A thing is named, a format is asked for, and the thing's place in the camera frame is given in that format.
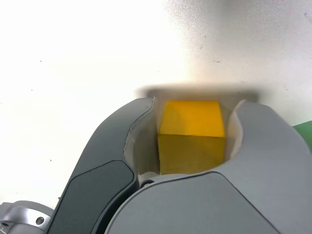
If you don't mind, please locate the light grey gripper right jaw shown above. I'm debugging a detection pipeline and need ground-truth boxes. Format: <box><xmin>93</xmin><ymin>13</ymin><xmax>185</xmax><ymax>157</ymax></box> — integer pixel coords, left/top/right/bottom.
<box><xmin>104</xmin><ymin>98</ymin><xmax>312</xmax><ymax>234</ymax></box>

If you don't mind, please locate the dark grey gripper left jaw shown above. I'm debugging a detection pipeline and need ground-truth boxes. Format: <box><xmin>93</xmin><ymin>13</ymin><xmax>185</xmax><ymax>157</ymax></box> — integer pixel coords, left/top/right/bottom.
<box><xmin>43</xmin><ymin>97</ymin><xmax>161</xmax><ymax>234</ymax></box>

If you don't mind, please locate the yellow cube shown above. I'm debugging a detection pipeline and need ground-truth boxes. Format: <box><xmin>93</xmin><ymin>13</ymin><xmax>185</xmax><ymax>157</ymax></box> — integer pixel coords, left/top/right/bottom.
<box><xmin>157</xmin><ymin>99</ymin><xmax>226</xmax><ymax>176</ymax></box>

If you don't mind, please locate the green cube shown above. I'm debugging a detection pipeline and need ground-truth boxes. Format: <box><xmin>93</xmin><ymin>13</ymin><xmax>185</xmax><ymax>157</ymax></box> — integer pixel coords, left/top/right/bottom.
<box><xmin>291</xmin><ymin>121</ymin><xmax>312</xmax><ymax>157</ymax></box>

